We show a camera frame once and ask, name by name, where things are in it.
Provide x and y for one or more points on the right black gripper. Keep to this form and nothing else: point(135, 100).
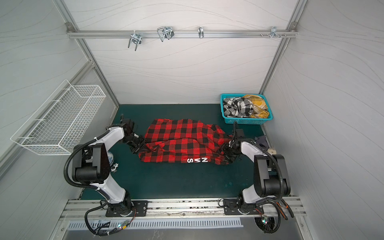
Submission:
point(227, 147)

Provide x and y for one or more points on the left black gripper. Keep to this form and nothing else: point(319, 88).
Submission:
point(139, 148)

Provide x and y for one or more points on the red black plaid shirt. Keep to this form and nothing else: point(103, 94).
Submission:
point(185, 141)

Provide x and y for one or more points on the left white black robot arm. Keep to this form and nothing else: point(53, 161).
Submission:
point(89, 167)

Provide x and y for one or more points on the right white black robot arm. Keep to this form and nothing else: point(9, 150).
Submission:
point(270, 175)

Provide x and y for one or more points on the blue white ceramic bowl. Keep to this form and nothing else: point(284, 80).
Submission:
point(110, 158)

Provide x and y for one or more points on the teal plastic basket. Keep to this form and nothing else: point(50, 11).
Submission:
point(244, 121)

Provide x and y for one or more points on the dark grey plastic part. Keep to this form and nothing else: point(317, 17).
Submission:
point(262, 142)

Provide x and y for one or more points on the small metal clip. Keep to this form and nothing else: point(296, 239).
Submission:
point(114, 168)

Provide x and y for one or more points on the grey black plaid shirt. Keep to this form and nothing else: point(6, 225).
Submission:
point(237, 107)

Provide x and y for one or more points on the yellow plaid shirt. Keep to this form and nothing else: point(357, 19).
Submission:
point(260, 108)

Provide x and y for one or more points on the metal u-bolt clamp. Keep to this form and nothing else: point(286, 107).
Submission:
point(165, 33)
point(135, 40)

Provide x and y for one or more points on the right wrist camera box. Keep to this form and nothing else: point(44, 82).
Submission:
point(239, 134)

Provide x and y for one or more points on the orange handled pliers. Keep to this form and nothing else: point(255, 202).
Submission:
point(286, 208)

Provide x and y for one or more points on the white slotted cable duct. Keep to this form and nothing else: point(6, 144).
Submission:
point(149, 224)

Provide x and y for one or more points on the white wire basket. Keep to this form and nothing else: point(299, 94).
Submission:
point(59, 124)

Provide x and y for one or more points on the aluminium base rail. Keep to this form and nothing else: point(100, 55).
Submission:
point(170, 208)

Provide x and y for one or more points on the horizontal aluminium rail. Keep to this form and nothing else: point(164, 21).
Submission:
point(179, 34)

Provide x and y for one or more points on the small metal bracket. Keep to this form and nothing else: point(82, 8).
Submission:
point(201, 32)

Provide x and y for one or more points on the metal hook bracket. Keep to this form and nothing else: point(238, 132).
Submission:
point(273, 34)

